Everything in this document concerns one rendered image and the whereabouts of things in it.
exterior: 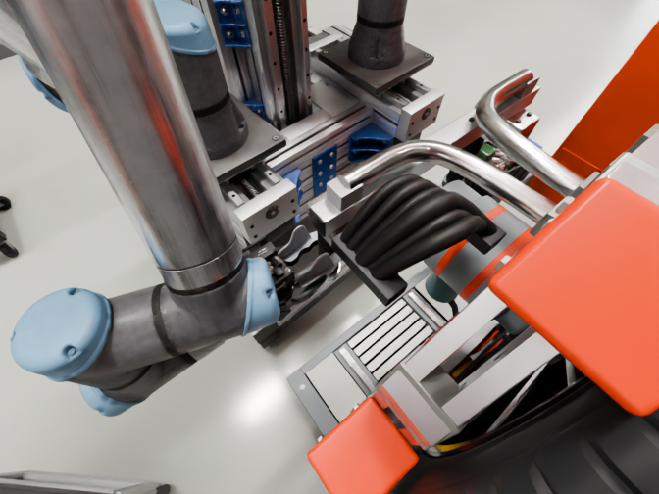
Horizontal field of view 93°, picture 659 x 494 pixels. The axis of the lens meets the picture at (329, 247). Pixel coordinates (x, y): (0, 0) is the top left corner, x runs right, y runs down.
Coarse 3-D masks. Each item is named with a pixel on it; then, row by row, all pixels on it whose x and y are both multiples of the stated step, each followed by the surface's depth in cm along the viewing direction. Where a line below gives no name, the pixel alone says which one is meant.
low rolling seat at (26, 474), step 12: (0, 480) 78; (12, 480) 79; (24, 480) 80; (36, 480) 89; (48, 480) 89; (60, 480) 89; (72, 480) 89; (84, 480) 89; (96, 480) 89; (108, 480) 89; (120, 480) 91; (132, 480) 92; (0, 492) 73; (12, 492) 73; (24, 492) 73; (36, 492) 73; (48, 492) 73; (60, 492) 73; (72, 492) 74; (84, 492) 74; (96, 492) 76; (108, 492) 76; (120, 492) 76; (132, 492) 81; (144, 492) 87; (156, 492) 92; (168, 492) 97
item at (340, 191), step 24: (408, 144) 37; (432, 144) 37; (360, 168) 35; (384, 168) 36; (456, 168) 36; (480, 168) 35; (336, 192) 34; (360, 192) 35; (504, 192) 34; (528, 192) 33; (528, 216) 33; (552, 216) 31
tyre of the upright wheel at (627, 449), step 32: (544, 416) 21; (576, 416) 18; (608, 416) 16; (416, 448) 42; (480, 448) 25; (512, 448) 21; (544, 448) 18; (576, 448) 16; (608, 448) 15; (640, 448) 14; (416, 480) 30; (448, 480) 24; (480, 480) 20; (512, 480) 18; (544, 480) 17; (576, 480) 16; (608, 480) 15; (640, 480) 14
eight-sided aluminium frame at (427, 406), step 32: (640, 160) 20; (640, 192) 19; (480, 320) 23; (416, 352) 26; (448, 352) 25; (512, 352) 22; (544, 352) 21; (384, 384) 28; (416, 384) 26; (448, 384) 27; (480, 384) 23; (512, 384) 22; (416, 416) 26; (448, 416) 25
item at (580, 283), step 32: (608, 192) 13; (544, 224) 20; (576, 224) 14; (608, 224) 13; (640, 224) 13; (544, 256) 14; (576, 256) 14; (608, 256) 13; (640, 256) 13; (512, 288) 14; (544, 288) 14; (576, 288) 13; (608, 288) 13; (640, 288) 12; (544, 320) 14; (576, 320) 13; (608, 320) 13; (640, 320) 12; (576, 352) 13; (608, 352) 13; (640, 352) 12; (608, 384) 13; (640, 384) 12; (640, 416) 12
